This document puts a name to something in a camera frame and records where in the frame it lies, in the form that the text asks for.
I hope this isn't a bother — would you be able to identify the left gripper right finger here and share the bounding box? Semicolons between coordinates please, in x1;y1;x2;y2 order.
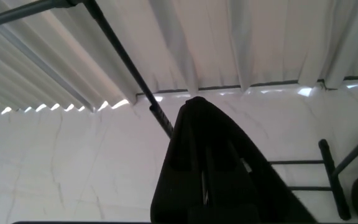
204;124;262;223

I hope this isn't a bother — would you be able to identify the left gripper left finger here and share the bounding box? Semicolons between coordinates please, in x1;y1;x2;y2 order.
150;105;206;223

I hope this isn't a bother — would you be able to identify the black sleeveless shirt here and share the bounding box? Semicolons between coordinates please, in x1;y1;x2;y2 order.
150;95;319;224

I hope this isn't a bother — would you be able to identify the black clothes rack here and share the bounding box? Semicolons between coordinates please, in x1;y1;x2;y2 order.
0;0;358;222

